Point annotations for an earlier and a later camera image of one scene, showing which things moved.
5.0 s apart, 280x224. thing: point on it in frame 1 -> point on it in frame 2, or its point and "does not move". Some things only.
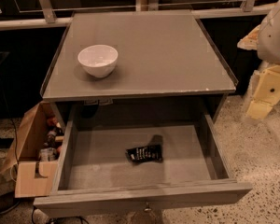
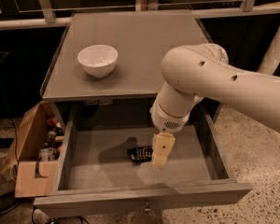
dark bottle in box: [51, 134] does not move
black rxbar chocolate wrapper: [140, 155] does not move
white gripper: [274, 39] -> [165, 119]
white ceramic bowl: [98, 60] does not move
